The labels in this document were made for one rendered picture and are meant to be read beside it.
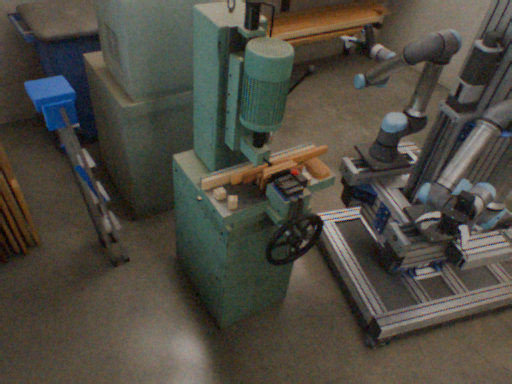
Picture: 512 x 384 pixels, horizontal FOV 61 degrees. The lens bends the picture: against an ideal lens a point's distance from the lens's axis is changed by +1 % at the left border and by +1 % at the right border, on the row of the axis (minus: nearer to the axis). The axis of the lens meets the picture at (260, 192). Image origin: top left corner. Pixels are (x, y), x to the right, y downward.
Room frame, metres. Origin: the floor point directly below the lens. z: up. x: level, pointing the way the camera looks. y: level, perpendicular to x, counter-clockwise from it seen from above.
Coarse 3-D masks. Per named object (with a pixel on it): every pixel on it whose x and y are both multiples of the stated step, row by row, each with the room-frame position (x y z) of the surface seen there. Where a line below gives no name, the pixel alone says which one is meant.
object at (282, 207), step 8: (272, 184) 1.38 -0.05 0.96; (272, 192) 1.34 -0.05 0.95; (304, 192) 1.36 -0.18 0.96; (272, 200) 1.34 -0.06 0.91; (280, 200) 1.30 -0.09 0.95; (296, 200) 1.31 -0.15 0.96; (304, 200) 1.34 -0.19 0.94; (272, 208) 1.33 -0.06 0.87; (280, 208) 1.29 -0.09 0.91; (288, 208) 1.29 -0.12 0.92; (296, 208) 1.31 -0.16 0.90; (304, 208) 1.34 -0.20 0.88; (280, 216) 1.28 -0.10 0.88; (288, 216) 1.29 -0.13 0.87
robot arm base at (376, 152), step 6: (372, 144) 1.92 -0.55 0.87; (378, 144) 1.88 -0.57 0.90; (372, 150) 1.89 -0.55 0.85; (378, 150) 1.87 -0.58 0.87; (384, 150) 1.86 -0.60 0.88; (390, 150) 1.86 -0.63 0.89; (396, 150) 1.88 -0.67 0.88; (372, 156) 1.87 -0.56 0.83; (378, 156) 1.85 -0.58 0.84; (384, 156) 1.84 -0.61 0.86; (390, 156) 1.85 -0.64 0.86; (396, 156) 1.88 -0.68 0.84; (384, 162) 1.84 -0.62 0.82; (390, 162) 1.84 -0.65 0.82
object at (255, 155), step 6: (246, 138) 1.53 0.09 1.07; (252, 138) 1.54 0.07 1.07; (240, 144) 1.53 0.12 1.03; (246, 144) 1.50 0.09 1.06; (264, 144) 1.50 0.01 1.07; (246, 150) 1.49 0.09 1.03; (252, 150) 1.46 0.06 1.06; (258, 150) 1.46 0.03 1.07; (264, 150) 1.46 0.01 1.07; (270, 150) 1.47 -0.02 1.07; (252, 156) 1.46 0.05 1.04; (258, 156) 1.43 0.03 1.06; (264, 156) 1.45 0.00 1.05; (252, 162) 1.45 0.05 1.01; (258, 162) 1.44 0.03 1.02; (264, 162) 1.46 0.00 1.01
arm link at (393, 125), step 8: (384, 120) 1.90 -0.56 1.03; (392, 120) 1.89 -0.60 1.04; (400, 120) 1.90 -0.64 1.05; (408, 120) 1.93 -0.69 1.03; (384, 128) 1.88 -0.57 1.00; (392, 128) 1.86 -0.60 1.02; (400, 128) 1.86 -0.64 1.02; (408, 128) 1.90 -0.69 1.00; (384, 136) 1.87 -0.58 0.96; (392, 136) 1.86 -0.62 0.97; (400, 136) 1.87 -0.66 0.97; (384, 144) 1.86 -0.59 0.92; (392, 144) 1.86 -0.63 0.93
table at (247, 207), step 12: (312, 180) 1.52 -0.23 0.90; (324, 180) 1.53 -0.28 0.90; (204, 192) 1.34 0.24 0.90; (228, 192) 1.36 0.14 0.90; (240, 192) 1.37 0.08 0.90; (252, 192) 1.38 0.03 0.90; (264, 192) 1.39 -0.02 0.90; (312, 192) 1.49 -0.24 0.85; (216, 204) 1.27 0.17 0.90; (240, 204) 1.29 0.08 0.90; (252, 204) 1.30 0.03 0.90; (264, 204) 1.33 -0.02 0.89; (216, 216) 1.25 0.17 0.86; (228, 216) 1.22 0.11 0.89; (240, 216) 1.26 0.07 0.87; (276, 216) 1.28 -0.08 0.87
